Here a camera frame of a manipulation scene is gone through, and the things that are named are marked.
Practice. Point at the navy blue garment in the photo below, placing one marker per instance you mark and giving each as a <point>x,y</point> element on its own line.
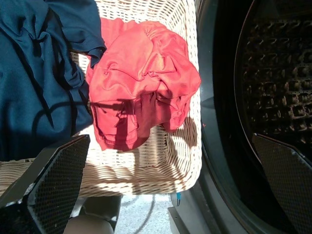
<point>29,85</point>

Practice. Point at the grey washing machine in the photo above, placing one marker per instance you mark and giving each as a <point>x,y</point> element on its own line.
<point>219,122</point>

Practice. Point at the red garment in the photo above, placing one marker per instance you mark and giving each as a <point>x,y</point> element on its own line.
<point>136,73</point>

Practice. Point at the pale woven basket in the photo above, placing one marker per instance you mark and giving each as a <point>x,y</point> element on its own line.
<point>156,165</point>

